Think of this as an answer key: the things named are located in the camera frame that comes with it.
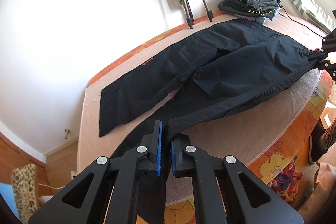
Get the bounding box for leopard print chair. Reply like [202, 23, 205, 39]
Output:
[11, 164, 39, 223]

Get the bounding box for orange floral bed sheet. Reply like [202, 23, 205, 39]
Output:
[89, 11, 334, 224]

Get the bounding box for black pants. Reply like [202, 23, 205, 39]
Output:
[99, 19, 318, 214]

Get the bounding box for stack of folded clothes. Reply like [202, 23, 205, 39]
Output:
[218, 0, 282, 24]

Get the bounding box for black cable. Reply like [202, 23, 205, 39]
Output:
[278, 5, 326, 39]

